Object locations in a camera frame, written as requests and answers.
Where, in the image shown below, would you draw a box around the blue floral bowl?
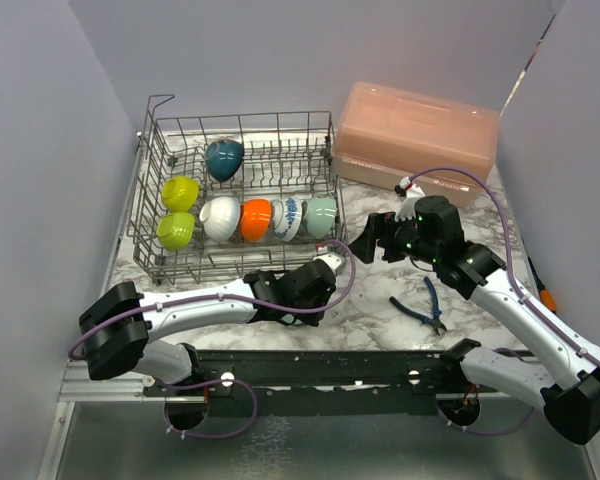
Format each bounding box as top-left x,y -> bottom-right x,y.
271,196 -> 303,242

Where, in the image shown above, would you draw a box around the yellow-green bowl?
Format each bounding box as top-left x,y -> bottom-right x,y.
161,176 -> 199,213

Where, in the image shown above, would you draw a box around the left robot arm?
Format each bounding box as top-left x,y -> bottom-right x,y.
78,253 -> 344,395

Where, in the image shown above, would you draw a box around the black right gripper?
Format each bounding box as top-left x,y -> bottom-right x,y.
347,208 -> 440,264

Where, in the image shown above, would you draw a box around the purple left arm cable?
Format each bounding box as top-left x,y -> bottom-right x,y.
67,238 -> 357,440

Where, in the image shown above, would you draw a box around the celadon green bowl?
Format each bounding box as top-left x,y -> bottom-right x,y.
302,197 -> 337,239

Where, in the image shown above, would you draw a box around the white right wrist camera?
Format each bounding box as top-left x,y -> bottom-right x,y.
394,177 -> 425,221

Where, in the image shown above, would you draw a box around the white round bowl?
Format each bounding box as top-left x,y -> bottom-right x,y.
239,198 -> 272,243

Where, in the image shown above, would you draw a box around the grey wire dish rack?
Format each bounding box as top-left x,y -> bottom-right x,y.
126,94 -> 347,285

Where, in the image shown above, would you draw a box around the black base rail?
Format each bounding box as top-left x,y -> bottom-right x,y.
143,350 -> 470,417

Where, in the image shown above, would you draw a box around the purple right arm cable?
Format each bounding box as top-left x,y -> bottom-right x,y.
409,166 -> 600,436

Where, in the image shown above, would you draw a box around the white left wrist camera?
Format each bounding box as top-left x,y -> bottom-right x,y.
313,244 -> 346,276

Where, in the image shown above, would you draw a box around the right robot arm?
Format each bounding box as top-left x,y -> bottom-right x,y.
349,196 -> 600,445

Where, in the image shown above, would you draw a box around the blue-handled pliers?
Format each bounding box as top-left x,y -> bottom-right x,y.
389,275 -> 449,335

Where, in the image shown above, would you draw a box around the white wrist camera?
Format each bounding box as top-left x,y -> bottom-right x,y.
313,244 -> 346,276
394,177 -> 425,221

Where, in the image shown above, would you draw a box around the dark brown bowl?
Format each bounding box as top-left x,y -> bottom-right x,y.
204,139 -> 245,182

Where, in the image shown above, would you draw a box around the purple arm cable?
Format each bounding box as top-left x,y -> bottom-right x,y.
67,238 -> 357,440
409,166 -> 600,436

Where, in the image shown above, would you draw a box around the orange-tipped screwdriver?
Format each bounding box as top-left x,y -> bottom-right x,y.
527,257 -> 557,314

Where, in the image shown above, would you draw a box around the grey bowl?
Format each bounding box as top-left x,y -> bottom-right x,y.
199,196 -> 241,242

